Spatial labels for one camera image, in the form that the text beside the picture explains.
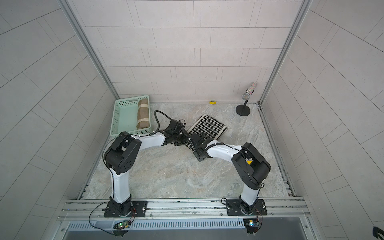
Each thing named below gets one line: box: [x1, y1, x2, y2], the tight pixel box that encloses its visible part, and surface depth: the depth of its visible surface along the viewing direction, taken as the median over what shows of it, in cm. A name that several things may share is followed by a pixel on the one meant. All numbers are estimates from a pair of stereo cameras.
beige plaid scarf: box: [136, 98, 150, 129], surface depth 104 cm
